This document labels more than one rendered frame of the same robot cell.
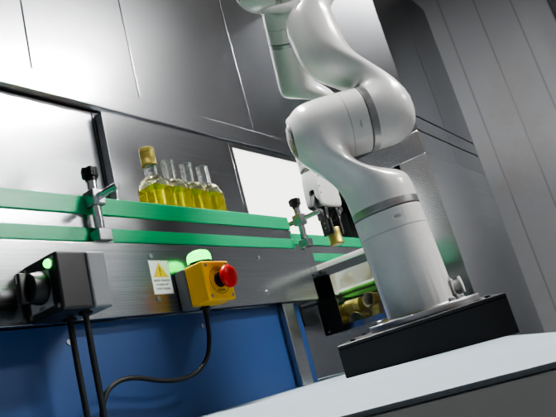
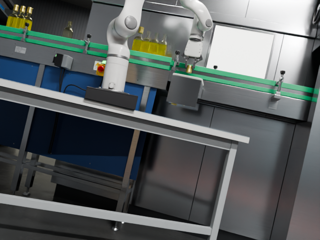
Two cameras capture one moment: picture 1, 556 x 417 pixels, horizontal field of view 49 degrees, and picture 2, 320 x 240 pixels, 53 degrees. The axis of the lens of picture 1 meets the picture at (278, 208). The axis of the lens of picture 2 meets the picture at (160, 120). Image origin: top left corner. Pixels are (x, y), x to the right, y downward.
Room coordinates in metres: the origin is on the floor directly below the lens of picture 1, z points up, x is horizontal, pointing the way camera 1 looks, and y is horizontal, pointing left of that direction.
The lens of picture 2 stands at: (0.63, -1.88, 0.70)
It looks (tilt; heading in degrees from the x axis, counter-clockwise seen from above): 1 degrees up; 67
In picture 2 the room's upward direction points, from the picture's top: 13 degrees clockwise
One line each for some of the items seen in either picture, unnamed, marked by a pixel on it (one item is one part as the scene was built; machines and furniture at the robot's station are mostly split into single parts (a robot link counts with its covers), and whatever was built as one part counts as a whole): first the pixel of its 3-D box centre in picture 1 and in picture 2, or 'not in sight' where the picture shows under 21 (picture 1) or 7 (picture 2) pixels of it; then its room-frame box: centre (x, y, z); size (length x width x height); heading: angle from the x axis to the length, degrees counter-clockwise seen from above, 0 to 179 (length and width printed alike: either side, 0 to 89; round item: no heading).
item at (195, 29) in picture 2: not in sight; (199, 25); (1.50, -0.13, 1.35); 0.09 x 0.08 x 0.13; 92
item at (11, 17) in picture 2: not in sight; (12, 23); (0.44, 0.79, 1.19); 0.06 x 0.06 x 0.28; 57
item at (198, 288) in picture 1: (206, 286); (103, 71); (1.05, 0.16, 0.96); 0.07 x 0.07 x 0.07; 57
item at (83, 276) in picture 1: (67, 289); (63, 62); (0.81, 0.31, 0.96); 0.08 x 0.08 x 0.08; 57
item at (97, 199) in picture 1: (104, 200); (85, 43); (0.92, 0.27, 1.11); 0.07 x 0.04 x 0.13; 57
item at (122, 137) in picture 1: (232, 194); (206, 45); (1.70, 0.12, 1.32); 0.90 x 0.03 x 0.34; 147
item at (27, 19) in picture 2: not in sight; (25, 26); (0.53, 0.72, 1.19); 0.06 x 0.06 x 0.28; 57
